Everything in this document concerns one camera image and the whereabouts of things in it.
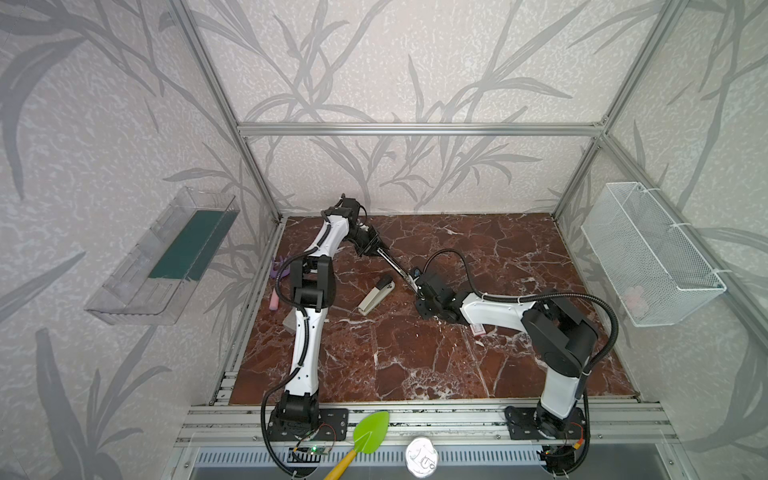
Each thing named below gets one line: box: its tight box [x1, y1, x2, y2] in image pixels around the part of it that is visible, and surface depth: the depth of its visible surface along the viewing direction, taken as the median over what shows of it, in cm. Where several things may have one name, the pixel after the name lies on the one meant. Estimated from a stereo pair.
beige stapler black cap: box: [358, 274, 396, 316], surface depth 96 cm
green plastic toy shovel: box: [324, 411, 390, 480], surface depth 74 cm
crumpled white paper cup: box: [405, 437, 438, 478], surface depth 67 cm
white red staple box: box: [469, 323, 487, 337], surface depth 91 cm
